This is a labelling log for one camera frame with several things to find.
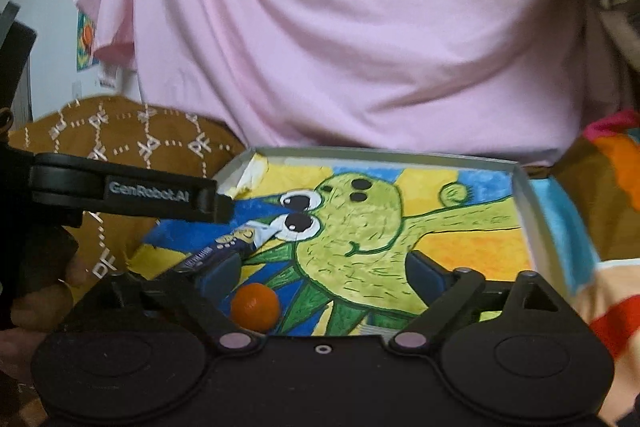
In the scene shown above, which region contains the cartoon printed cardboard box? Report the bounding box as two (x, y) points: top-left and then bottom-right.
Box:
(127, 147), (602, 339)

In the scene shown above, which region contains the white tag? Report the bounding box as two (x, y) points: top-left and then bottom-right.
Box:
(97, 64), (121, 90)

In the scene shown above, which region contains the wall poster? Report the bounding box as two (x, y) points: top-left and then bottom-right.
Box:
(75, 9), (101, 72)

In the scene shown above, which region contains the orange tangerine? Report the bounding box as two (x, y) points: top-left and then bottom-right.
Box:
(230, 282), (281, 334)

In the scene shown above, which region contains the person's left hand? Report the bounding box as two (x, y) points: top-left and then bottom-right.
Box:
(0, 252), (90, 350)

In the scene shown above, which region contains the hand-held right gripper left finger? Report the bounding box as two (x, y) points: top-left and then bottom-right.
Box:
(107, 251), (261, 353)

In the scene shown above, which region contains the pink cloth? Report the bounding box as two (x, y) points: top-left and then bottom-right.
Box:
(73, 0), (597, 168)

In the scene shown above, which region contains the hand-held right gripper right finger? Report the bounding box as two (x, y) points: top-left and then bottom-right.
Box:
(387, 250), (563, 353)

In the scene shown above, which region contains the blue snack packet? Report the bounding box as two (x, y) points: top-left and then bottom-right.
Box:
(175, 221), (275, 279)

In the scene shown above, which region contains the brown patterned pillow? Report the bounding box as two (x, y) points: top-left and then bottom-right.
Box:
(7, 94), (249, 308)

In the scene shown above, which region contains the colourful printed blanket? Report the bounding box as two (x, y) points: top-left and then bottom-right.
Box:
(549, 109), (640, 427)

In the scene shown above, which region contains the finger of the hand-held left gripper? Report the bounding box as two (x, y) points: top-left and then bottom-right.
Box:
(29, 152), (235, 224)

